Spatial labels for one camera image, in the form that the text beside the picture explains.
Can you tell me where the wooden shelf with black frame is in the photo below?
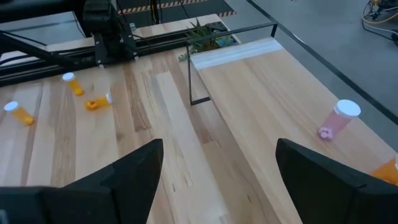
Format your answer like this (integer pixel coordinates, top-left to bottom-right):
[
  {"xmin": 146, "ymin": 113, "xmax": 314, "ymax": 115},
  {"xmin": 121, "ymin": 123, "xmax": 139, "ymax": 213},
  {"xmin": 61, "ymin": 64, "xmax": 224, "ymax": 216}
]
[{"xmin": 185, "ymin": 20, "xmax": 398, "ymax": 224}]

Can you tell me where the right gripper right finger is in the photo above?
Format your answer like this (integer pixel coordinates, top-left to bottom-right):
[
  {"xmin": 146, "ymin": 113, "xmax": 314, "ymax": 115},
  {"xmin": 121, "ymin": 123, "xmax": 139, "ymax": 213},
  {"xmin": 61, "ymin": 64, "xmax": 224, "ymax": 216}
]
[{"xmin": 275, "ymin": 138, "xmax": 398, "ymax": 224}]

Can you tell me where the hazard striped black mat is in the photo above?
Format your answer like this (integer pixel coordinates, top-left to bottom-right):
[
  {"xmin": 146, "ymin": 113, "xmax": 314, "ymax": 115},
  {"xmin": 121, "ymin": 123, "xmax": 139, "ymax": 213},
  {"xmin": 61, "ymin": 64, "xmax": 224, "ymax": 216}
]
[{"xmin": 116, "ymin": 0, "xmax": 237, "ymax": 18}]

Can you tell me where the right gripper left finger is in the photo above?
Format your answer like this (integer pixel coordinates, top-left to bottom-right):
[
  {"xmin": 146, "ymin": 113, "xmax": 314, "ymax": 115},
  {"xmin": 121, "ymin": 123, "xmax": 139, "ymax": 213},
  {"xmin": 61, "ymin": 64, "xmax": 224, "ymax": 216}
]
[{"xmin": 0, "ymin": 138, "xmax": 165, "ymax": 224}]

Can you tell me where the small orange pill bottle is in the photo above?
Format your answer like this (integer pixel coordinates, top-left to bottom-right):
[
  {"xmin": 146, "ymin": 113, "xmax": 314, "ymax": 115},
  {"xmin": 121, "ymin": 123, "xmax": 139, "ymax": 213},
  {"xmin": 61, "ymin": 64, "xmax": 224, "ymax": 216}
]
[
  {"xmin": 61, "ymin": 72, "xmax": 85, "ymax": 97},
  {"xmin": 85, "ymin": 92, "xmax": 113, "ymax": 111},
  {"xmin": 3, "ymin": 101, "xmax": 35, "ymax": 127}
]

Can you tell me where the large orange pill bottle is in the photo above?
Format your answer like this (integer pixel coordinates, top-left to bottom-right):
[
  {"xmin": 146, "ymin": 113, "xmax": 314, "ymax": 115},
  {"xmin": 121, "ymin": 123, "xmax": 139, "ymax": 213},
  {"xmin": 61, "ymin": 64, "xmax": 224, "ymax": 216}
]
[{"xmin": 369, "ymin": 157, "xmax": 398, "ymax": 187}]

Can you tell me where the tangle of cables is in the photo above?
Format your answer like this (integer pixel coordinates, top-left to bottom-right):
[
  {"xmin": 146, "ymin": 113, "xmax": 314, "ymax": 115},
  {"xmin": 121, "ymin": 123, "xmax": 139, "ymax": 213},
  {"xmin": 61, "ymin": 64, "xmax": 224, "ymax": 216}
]
[{"xmin": 361, "ymin": 0, "xmax": 398, "ymax": 47}]

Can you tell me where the pink pill bottle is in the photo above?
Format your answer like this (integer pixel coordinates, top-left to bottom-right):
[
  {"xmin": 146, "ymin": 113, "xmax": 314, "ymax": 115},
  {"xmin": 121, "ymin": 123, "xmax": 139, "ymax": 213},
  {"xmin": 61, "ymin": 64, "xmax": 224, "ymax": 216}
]
[{"xmin": 317, "ymin": 99, "xmax": 362, "ymax": 141}]

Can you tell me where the potted green succulent plant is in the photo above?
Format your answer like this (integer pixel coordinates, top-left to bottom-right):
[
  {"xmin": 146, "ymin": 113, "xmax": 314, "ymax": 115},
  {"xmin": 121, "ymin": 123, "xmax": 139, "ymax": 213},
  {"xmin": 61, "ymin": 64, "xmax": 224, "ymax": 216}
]
[{"xmin": 177, "ymin": 18, "xmax": 239, "ymax": 62}]

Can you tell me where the black aluminium rig frame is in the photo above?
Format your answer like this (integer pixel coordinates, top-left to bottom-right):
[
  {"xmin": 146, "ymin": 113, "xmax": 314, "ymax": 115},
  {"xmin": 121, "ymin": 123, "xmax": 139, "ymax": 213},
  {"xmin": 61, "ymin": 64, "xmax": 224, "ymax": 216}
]
[{"xmin": 0, "ymin": 0, "xmax": 231, "ymax": 88}]

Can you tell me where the black power strip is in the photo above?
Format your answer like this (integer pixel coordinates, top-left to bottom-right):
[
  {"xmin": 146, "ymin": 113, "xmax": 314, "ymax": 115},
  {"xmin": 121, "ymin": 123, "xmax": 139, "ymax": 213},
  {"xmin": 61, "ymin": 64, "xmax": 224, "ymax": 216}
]
[{"xmin": 205, "ymin": 21, "xmax": 231, "ymax": 34}]

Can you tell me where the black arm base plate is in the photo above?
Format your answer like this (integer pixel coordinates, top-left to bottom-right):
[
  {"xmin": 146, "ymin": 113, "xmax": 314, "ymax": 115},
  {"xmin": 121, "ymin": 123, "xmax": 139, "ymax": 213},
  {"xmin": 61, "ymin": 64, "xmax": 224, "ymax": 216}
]
[{"xmin": 93, "ymin": 30, "xmax": 139, "ymax": 67}]

